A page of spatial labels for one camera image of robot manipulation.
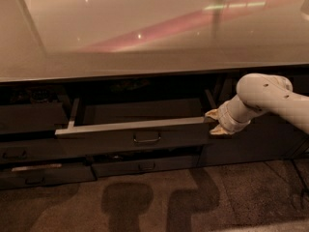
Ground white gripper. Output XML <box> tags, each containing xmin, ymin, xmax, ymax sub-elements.
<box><xmin>205</xmin><ymin>100</ymin><xmax>251</xmax><ymax>135</ymax></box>

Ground grey drawer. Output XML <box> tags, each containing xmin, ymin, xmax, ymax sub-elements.
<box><xmin>55</xmin><ymin>90</ymin><xmax>215</xmax><ymax>155</ymax></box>
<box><xmin>0</xmin><ymin>138</ymin><xmax>66</xmax><ymax>163</ymax></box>
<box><xmin>92</xmin><ymin>155</ymin><xmax>199</xmax><ymax>177</ymax></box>
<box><xmin>0</xmin><ymin>102</ymin><xmax>68</xmax><ymax>134</ymax></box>
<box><xmin>0</xmin><ymin>163</ymin><xmax>96</xmax><ymax>189</ymax></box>

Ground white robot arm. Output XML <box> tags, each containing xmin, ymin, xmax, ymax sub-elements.
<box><xmin>205</xmin><ymin>73</ymin><xmax>309</xmax><ymax>135</ymax></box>

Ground items in top drawer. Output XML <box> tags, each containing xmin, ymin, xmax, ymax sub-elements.
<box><xmin>110</xmin><ymin>79</ymin><xmax>150</xmax><ymax>93</ymax></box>

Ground items in drawer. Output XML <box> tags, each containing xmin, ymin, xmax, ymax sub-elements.
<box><xmin>8</xmin><ymin>87</ymin><xmax>58</xmax><ymax>104</ymax></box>
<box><xmin>110</xmin><ymin>79</ymin><xmax>150</xmax><ymax>93</ymax></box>

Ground items in left drawer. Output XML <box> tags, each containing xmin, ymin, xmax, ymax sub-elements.
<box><xmin>8</xmin><ymin>87</ymin><xmax>58</xmax><ymax>104</ymax></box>

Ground grey cabinet door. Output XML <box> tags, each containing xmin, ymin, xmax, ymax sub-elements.
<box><xmin>197</xmin><ymin>69</ymin><xmax>309</xmax><ymax>168</ymax></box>

